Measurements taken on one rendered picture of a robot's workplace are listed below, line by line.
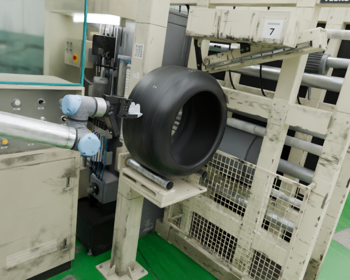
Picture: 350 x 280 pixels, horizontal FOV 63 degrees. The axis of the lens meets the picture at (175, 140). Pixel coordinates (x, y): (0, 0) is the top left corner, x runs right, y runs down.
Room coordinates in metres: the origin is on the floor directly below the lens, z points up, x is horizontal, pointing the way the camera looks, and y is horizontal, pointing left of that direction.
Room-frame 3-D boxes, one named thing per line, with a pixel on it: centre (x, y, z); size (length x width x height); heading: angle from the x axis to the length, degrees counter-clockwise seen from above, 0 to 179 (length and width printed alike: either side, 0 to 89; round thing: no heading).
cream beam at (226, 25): (1.67, -0.27, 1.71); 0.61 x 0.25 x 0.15; 48
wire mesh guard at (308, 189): (1.62, -0.37, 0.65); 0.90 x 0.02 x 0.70; 48
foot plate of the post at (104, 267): (1.69, 0.23, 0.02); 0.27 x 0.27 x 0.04; 48
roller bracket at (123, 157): (1.65, 0.16, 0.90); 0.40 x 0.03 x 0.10; 138
